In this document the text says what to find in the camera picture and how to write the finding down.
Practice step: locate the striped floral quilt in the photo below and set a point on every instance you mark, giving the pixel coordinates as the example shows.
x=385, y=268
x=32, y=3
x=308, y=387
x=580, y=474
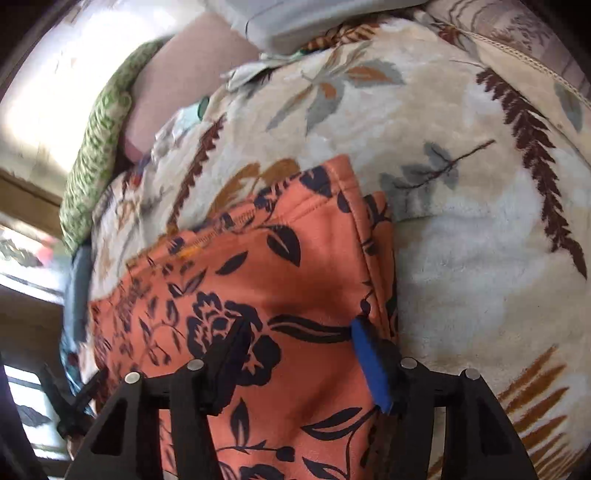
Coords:
x=521, y=27

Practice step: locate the pink bolster pillow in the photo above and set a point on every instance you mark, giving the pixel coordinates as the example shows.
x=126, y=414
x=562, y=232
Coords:
x=184, y=83

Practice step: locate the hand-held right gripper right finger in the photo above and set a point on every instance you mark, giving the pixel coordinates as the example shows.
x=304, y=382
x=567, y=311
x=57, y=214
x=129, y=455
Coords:
x=371, y=360

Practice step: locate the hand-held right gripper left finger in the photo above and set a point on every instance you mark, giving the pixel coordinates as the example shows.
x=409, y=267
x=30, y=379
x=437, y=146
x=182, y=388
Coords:
x=228, y=369

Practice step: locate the grey pillow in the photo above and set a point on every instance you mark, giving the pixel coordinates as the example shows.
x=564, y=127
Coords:
x=300, y=23

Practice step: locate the blue cloth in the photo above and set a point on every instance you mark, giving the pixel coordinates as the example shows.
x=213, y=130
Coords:
x=76, y=286

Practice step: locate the wooden door frame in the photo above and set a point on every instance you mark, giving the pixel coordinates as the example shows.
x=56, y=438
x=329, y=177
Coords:
x=23, y=194

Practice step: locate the white glove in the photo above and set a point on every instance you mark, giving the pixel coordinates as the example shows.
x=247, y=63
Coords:
x=180, y=129

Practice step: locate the orange floral shirt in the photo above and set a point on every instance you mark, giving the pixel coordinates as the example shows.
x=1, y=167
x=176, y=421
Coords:
x=295, y=286

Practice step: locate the teal patterned cloth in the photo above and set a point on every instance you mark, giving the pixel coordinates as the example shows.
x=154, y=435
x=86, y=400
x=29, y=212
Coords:
x=69, y=364

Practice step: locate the green patterned pillow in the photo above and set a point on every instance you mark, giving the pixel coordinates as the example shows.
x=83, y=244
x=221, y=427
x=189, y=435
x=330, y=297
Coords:
x=97, y=152

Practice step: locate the white crumpled cloth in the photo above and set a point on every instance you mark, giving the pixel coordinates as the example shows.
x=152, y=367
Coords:
x=244, y=74

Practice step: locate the cream leaf print blanket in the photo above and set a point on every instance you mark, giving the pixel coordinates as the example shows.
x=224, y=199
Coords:
x=461, y=277

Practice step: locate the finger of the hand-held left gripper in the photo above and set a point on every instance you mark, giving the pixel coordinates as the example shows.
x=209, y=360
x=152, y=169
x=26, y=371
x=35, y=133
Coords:
x=74, y=407

